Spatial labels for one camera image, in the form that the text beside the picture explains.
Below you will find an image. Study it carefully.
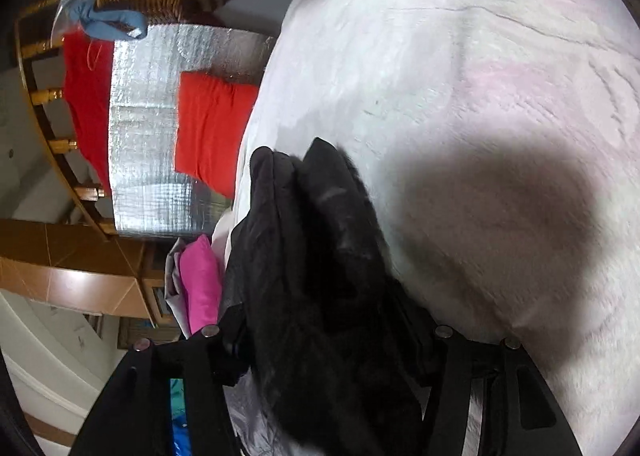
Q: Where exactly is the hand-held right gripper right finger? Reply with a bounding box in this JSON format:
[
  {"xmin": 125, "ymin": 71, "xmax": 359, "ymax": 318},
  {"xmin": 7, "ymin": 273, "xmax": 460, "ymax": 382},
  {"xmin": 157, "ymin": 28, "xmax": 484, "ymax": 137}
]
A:
[{"xmin": 415, "ymin": 325, "xmax": 583, "ymax": 456}]

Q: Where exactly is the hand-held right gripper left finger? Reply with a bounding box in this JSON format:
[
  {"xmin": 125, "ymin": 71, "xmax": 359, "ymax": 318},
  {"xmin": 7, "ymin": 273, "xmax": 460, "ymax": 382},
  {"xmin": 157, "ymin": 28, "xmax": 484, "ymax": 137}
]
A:
[{"xmin": 70, "ymin": 325, "xmax": 251, "ymax": 456}]

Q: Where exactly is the black puffer jacket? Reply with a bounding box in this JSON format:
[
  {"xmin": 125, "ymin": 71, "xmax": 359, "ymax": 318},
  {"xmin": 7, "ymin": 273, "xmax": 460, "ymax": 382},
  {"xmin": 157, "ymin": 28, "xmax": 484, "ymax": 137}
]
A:
[{"xmin": 220, "ymin": 136, "xmax": 441, "ymax": 456}]

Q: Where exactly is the teal cloth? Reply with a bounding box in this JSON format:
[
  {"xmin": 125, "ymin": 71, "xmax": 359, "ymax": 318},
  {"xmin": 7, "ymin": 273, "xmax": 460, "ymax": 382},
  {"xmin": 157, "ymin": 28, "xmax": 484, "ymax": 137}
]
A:
[{"xmin": 170, "ymin": 378, "xmax": 187, "ymax": 417}]

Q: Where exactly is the grey cloth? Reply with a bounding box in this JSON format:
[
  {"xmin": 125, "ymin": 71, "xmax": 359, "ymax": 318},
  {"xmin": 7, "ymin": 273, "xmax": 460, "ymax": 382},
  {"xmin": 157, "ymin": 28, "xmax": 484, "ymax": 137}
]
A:
[{"xmin": 165, "ymin": 236, "xmax": 193, "ymax": 337}]

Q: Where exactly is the pink folded cloth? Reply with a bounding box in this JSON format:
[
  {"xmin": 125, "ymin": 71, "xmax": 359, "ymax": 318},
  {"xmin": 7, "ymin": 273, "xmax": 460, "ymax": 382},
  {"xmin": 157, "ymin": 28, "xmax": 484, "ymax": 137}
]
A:
[{"xmin": 179, "ymin": 235, "xmax": 223, "ymax": 332}]

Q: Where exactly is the brown wooden cabinet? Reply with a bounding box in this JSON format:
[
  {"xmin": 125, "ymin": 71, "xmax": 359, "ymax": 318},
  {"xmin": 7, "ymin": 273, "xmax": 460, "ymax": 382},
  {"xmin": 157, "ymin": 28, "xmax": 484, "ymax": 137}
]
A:
[{"xmin": 0, "ymin": 219, "xmax": 171, "ymax": 322}]

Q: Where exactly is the orange-red folded cloth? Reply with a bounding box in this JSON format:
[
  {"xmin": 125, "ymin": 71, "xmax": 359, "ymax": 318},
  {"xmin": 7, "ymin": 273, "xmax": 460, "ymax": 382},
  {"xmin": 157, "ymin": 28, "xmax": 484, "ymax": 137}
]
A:
[{"xmin": 172, "ymin": 71, "xmax": 261, "ymax": 199}]

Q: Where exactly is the silver insulated mat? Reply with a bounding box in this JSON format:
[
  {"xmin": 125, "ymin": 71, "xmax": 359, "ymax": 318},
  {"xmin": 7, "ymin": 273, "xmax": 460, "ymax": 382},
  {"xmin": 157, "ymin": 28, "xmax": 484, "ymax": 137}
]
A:
[{"xmin": 107, "ymin": 21, "xmax": 276, "ymax": 237}]

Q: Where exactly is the white fluffy blanket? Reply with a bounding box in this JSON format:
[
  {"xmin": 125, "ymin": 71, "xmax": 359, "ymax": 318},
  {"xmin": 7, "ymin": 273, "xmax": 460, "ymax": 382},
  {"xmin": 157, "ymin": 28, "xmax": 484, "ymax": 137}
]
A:
[{"xmin": 225, "ymin": 0, "xmax": 640, "ymax": 456}]

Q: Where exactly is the dark red cloth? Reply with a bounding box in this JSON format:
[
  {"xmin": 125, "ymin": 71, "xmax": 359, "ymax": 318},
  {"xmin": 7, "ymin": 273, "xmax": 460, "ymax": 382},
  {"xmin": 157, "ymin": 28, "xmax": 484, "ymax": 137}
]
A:
[{"xmin": 62, "ymin": 31, "xmax": 116, "ymax": 194}]

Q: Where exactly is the light blue cloth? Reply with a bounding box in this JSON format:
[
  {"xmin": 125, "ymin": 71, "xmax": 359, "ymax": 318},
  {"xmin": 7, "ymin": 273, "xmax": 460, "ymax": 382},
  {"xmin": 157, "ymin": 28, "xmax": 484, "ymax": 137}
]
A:
[{"xmin": 57, "ymin": 0, "xmax": 148, "ymax": 42}]

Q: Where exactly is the wooden bed frame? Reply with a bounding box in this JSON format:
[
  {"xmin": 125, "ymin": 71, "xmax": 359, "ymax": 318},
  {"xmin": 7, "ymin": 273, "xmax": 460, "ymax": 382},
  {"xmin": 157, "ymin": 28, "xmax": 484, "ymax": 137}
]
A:
[{"xmin": 15, "ymin": 0, "xmax": 121, "ymax": 242}]

